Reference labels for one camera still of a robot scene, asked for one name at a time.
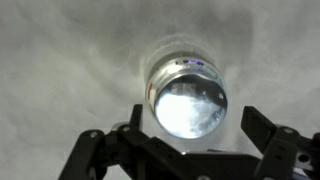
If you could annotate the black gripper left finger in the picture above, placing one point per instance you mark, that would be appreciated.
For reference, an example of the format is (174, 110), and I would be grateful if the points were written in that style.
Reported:
(139, 156)

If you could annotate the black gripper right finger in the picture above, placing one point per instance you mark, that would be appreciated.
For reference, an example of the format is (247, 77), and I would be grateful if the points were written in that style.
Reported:
(287, 155)

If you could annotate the shiny silver metal tin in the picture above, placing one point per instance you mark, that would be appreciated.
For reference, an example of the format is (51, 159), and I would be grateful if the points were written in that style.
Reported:
(186, 95)

